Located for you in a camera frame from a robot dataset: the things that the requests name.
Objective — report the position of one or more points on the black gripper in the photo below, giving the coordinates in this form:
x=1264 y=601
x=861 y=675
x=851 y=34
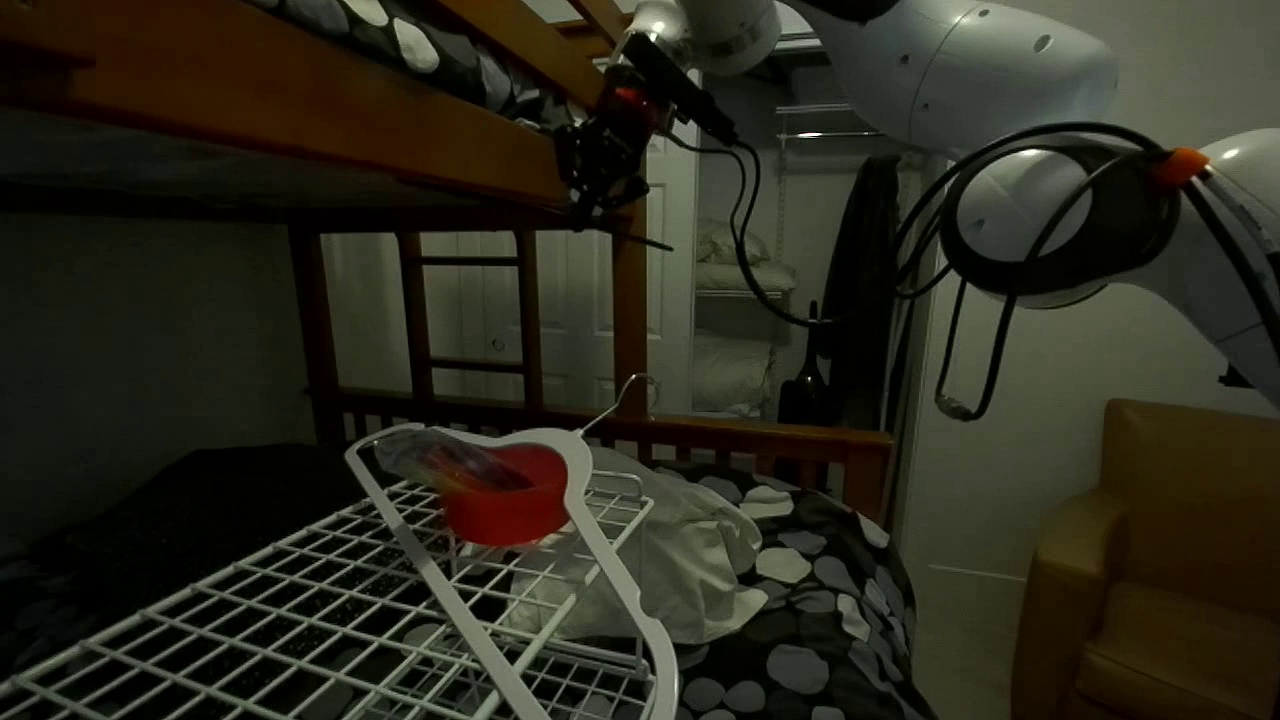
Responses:
x=604 y=144

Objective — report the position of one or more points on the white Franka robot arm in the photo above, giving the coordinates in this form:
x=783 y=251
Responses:
x=962 y=66

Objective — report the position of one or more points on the white plastic clothes hanger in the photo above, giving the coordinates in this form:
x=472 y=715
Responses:
x=579 y=455

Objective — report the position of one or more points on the white closet shelf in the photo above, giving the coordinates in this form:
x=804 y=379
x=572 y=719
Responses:
x=854 y=136

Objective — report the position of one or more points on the black hanging garment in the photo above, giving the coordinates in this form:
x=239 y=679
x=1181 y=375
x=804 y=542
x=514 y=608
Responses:
x=867 y=243

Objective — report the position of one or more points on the dotted bunk mattress cover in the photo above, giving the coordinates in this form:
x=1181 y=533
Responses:
x=415 y=42

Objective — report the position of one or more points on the clear plastic bag with item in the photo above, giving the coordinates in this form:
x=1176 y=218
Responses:
x=454 y=467

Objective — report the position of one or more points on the red bowl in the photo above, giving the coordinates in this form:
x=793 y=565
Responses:
x=506 y=512

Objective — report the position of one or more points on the white crumpled cloth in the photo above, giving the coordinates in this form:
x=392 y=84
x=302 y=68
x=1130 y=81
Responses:
x=695 y=563

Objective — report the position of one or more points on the black grey-dotted bedspread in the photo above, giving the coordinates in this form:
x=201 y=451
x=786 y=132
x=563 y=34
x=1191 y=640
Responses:
x=826 y=627

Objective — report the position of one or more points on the dark plain blanket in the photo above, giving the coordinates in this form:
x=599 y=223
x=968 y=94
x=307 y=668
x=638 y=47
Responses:
x=201 y=505

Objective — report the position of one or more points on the yellow-brown armchair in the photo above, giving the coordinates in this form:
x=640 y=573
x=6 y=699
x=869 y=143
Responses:
x=1133 y=601

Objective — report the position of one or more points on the white closet door frame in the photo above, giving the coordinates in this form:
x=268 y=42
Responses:
x=674 y=334

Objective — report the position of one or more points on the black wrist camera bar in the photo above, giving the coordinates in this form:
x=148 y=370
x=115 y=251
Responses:
x=683 y=84

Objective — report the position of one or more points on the brown wooden bunk bed frame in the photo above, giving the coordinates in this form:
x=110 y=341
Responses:
x=266 y=94

